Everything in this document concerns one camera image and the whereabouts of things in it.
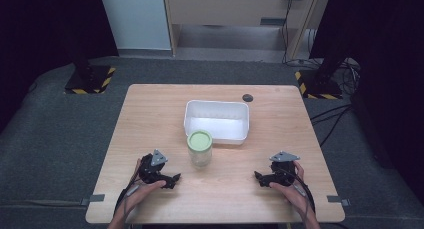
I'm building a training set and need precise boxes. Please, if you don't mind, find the white plastic bin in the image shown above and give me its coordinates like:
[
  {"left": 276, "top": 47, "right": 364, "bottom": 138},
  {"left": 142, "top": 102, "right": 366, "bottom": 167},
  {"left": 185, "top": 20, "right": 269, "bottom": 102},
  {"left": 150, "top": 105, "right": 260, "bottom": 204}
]
[{"left": 183, "top": 99, "right": 250, "bottom": 146}]

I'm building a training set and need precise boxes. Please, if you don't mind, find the hand-held gripper cable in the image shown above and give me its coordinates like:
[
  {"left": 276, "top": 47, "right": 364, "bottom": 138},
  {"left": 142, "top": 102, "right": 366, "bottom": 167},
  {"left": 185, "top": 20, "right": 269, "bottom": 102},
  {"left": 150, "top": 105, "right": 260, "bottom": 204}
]
[
  {"left": 113, "top": 160, "right": 142, "bottom": 223},
  {"left": 281, "top": 168, "right": 317, "bottom": 223}
]

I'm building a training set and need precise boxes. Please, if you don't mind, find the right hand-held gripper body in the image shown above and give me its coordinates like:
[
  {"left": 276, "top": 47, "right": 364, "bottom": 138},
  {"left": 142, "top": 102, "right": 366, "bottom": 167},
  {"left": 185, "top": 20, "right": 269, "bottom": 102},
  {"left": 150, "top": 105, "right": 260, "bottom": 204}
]
[{"left": 263, "top": 150, "right": 301, "bottom": 187}]

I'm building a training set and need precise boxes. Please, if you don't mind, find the bundle of floor cables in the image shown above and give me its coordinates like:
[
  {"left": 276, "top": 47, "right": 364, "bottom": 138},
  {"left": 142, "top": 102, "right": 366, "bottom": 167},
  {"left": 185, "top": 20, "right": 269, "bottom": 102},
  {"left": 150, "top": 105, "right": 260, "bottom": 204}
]
[{"left": 309, "top": 57, "right": 363, "bottom": 147}]

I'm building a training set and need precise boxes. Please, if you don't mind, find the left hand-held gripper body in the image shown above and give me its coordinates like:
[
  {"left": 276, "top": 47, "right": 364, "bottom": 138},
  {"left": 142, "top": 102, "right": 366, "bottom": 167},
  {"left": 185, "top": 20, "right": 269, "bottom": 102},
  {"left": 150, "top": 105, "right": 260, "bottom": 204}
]
[{"left": 137, "top": 148, "right": 170, "bottom": 186}]

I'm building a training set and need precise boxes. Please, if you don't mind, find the person's left hand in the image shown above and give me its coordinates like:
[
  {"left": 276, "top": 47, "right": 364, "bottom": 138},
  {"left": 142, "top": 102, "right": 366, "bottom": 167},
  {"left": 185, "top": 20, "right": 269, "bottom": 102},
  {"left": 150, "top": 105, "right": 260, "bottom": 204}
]
[{"left": 124, "top": 157, "right": 167, "bottom": 217}]

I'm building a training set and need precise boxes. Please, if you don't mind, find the person's right hand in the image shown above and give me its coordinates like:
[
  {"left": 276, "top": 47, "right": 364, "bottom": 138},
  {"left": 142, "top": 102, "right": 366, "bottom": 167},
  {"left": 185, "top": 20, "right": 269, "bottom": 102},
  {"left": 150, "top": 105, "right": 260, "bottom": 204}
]
[{"left": 268, "top": 160, "right": 316, "bottom": 220}]

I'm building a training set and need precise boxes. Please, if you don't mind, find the right hand-held gripper cable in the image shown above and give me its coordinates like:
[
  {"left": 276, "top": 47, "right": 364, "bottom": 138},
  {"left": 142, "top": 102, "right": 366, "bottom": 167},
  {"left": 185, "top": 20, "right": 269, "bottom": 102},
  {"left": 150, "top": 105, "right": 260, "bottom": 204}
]
[{"left": 281, "top": 168, "right": 317, "bottom": 223}]

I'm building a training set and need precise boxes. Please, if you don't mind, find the glass jar with green lid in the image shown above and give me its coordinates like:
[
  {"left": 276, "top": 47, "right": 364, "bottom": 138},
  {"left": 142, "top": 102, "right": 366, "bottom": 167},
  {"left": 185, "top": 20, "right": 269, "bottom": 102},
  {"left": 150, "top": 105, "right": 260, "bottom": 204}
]
[{"left": 186, "top": 129, "right": 214, "bottom": 169}]

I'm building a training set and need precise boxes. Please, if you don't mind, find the black curtain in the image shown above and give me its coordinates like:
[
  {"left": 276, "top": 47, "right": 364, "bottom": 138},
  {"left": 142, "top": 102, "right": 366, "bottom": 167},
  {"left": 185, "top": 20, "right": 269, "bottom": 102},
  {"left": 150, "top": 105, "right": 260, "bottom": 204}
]
[
  {"left": 309, "top": 0, "right": 424, "bottom": 205},
  {"left": 0, "top": 0, "right": 120, "bottom": 133}
]

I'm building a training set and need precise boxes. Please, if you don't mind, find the grey tape strip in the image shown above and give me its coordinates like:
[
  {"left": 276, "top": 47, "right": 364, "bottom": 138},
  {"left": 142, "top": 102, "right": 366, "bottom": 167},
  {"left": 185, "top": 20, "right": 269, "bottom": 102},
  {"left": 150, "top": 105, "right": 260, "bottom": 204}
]
[
  {"left": 79, "top": 193, "right": 106, "bottom": 207},
  {"left": 326, "top": 195, "right": 351, "bottom": 207}
]

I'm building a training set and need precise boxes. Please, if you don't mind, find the left hand-held gripper cable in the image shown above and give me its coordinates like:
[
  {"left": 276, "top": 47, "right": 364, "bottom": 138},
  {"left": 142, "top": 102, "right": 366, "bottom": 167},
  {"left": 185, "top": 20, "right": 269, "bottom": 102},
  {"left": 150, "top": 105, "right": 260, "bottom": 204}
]
[{"left": 113, "top": 160, "right": 142, "bottom": 223}]

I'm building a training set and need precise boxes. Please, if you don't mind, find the black stand with striped base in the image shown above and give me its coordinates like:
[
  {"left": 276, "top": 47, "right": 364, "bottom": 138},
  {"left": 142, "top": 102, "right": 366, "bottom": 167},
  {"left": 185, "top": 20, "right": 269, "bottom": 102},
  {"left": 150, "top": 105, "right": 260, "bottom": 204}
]
[
  {"left": 64, "top": 45, "right": 117, "bottom": 95},
  {"left": 294, "top": 52, "right": 348, "bottom": 100}
]

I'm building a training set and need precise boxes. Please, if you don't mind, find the white panel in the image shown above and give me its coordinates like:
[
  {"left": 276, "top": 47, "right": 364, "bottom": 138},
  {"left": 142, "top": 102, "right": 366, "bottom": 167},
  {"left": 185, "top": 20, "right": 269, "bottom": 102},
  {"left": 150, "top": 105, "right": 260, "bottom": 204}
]
[{"left": 98, "top": 0, "right": 172, "bottom": 51}]

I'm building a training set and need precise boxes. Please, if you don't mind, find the black cable on cabinet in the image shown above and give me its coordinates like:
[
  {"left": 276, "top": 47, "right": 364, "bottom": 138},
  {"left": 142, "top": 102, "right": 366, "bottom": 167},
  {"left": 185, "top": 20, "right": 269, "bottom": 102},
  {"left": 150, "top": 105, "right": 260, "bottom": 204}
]
[{"left": 281, "top": 0, "right": 294, "bottom": 64}]

